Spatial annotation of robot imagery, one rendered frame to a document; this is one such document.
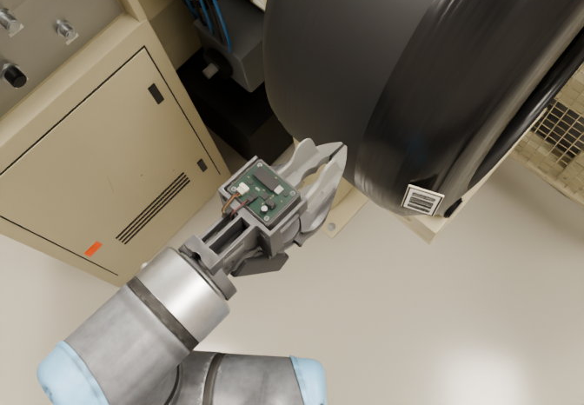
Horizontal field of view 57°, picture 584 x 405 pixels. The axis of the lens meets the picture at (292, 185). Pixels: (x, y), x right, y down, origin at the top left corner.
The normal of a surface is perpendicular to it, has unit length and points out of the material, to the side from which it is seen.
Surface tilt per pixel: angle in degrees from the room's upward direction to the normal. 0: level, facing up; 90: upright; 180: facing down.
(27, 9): 90
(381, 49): 53
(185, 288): 15
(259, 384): 25
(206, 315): 57
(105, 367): 20
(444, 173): 79
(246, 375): 30
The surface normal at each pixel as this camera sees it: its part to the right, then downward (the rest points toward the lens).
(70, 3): 0.72, 0.62
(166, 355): 0.60, 0.29
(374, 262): -0.10, -0.36
